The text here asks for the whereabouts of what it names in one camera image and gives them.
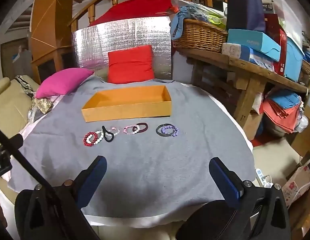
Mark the white patterned box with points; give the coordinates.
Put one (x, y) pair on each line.
(231, 49)

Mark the red box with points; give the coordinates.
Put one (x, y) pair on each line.
(280, 55)

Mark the gold patterned wrapped bundle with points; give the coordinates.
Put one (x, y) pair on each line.
(43, 105)

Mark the orange wooden panel cabinet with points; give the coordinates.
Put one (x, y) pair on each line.
(44, 17)

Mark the silver foil insulation sheet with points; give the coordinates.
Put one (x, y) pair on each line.
(94, 47)

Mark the blue storage bin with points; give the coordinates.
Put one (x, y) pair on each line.
(294, 57)

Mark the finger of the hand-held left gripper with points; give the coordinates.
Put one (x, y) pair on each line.
(16, 141)

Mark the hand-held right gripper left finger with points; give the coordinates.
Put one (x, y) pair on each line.
(94, 177)

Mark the light blue cardboard box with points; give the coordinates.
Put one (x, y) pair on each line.
(252, 42)

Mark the clear plastic bag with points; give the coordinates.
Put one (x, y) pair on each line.
(210, 12)

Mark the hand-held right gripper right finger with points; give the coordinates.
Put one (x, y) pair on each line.
(225, 180)

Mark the blue and white box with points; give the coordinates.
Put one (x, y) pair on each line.
(257, 57)

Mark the grey cloth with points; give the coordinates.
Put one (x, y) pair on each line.
(145, 167)

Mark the orange cardboard box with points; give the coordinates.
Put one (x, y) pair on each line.
(124, 112)

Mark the small red pillow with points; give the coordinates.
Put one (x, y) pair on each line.
(129, 65)

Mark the white power strip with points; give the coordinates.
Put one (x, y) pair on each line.
(262, 177)

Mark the pink pillow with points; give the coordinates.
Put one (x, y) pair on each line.
(62, 82)

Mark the floral gift bag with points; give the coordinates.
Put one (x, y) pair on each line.
(297, 182)

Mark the black and white patterned cloth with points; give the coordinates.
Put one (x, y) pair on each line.
(23, 85)

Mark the wooden table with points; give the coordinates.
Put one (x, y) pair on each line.
(220, 60)

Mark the large red cushion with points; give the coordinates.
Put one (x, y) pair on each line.
(134, 7)

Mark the navy blue bag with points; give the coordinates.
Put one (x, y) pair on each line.
(245, 10)

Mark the large wicker basket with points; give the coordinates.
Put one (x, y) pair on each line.
(200, 35)

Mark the black bangle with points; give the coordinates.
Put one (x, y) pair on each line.
(158, 131)

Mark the blue cloth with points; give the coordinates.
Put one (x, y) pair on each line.
(177, 27)

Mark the pale pink bed sheet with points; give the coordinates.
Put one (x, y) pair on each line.
(145, 221)

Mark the pile of red and blue bags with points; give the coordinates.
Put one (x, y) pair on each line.
(280, 110)

